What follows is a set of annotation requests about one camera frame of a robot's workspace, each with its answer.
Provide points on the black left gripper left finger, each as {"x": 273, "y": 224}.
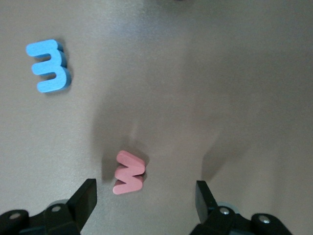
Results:
{"x": 73, "y": 215}

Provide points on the red lowercase letter w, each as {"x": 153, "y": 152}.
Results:
{"x": 127, "y": 181}

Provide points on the brown table mat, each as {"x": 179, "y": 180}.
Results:
{"x": 195, "y": 73}

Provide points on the blue lowercase letter m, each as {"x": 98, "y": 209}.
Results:
{"x": 55, "y": 66}

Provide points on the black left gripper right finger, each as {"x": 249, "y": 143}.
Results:
{"x": 220, "y": 220}

